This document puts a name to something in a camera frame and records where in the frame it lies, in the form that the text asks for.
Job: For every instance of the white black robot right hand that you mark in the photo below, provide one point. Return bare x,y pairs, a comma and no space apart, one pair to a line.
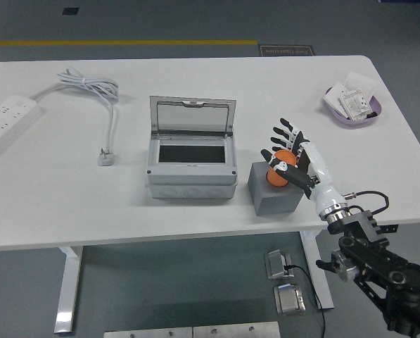
320,169

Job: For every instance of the orange cylindrical battery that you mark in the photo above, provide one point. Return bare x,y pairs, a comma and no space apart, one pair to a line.
278,179

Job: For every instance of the grey electrical enclosure box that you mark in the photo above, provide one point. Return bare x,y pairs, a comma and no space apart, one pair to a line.
192,176

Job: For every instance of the smoky transparent box lid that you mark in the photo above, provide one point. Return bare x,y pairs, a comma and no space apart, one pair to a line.
192,116

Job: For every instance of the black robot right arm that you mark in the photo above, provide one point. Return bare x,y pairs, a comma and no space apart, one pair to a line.
371,246

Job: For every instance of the grey cube holder block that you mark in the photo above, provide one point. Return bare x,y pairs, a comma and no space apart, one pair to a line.
276,204

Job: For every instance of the purple plastic tray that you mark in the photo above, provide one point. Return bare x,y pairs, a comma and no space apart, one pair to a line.
357,123

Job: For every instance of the white printed socket panel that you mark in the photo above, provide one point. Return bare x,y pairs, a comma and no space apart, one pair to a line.
354,104

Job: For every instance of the white flat card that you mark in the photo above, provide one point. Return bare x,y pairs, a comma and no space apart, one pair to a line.
334,96

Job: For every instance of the small black part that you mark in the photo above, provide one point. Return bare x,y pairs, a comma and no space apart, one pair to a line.
372,114

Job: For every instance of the white right table leg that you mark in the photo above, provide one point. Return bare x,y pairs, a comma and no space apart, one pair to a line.
313,246

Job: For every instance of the white table leg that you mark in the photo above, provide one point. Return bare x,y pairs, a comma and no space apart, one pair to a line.
313,246
67,292

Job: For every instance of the black table control panel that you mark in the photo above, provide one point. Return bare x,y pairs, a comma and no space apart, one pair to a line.
392,229

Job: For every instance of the white square packet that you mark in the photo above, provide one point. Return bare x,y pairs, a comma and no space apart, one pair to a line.
361,81

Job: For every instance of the silver floor socket with plug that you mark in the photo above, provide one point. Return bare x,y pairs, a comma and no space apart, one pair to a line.
276,262

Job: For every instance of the dark floor sign with text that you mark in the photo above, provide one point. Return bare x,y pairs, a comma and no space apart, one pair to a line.
287,51

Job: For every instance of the silver floor socket closed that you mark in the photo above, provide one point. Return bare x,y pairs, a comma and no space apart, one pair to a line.
287,299

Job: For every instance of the white left table leg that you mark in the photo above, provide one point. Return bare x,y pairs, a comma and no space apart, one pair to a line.
67,292

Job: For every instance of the white power strip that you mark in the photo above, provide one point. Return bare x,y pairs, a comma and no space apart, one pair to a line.
5,119

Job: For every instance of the grey metal base plate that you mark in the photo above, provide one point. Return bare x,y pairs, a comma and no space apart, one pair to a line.
236,331
146,333

